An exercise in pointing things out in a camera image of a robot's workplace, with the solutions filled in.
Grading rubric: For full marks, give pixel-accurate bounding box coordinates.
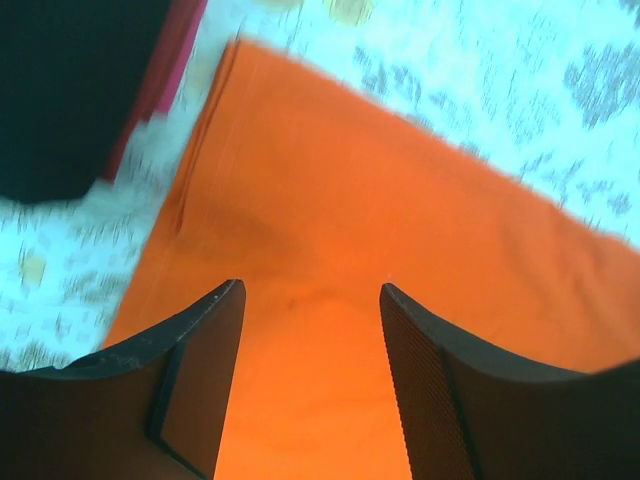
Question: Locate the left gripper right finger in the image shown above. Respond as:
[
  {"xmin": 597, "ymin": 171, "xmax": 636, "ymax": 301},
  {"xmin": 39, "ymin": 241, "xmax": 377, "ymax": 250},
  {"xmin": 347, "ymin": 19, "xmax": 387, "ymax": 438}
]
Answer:
[{"xmin": 379, "ymin": 283, "xmax": 639, "ymax": 479}]

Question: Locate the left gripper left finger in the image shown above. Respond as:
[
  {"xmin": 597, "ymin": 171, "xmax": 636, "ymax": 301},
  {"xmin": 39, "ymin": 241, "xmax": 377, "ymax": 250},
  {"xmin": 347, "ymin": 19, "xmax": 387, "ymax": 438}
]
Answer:
[{"xmin": 1, "ymin": 280, "xmax": 246, "ymax": 479}]

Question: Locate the orange t-shirt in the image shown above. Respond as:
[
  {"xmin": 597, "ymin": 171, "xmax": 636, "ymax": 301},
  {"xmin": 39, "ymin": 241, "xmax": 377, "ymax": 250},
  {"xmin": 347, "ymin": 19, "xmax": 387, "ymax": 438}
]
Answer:
[{"xmin": 108, "ymin": 39, "xmax": 639, "ymax": 479}]

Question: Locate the floral patterned table mat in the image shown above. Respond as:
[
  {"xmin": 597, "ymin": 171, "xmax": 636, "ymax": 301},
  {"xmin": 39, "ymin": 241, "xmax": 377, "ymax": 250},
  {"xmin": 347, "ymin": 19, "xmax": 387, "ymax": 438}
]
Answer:
[{"xmin": 1, "ymin": 1, "xmax": 639, "ymax": 371}]

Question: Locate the folded black t-shirt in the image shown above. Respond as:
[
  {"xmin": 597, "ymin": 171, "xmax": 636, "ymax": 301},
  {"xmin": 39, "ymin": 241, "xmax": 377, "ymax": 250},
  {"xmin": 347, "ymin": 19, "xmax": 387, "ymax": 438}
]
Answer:
[{"xmin": 1, "ymin": 0, "xmax": 170, "ymax": 204}]

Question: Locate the folded red t-shirt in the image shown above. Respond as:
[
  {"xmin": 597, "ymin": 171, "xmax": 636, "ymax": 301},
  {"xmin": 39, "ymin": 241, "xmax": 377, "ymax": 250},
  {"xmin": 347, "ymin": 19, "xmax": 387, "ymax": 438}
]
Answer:
[{"xmin": 101, "ymin": 0, "xmax": 207, "ymax": 182}]

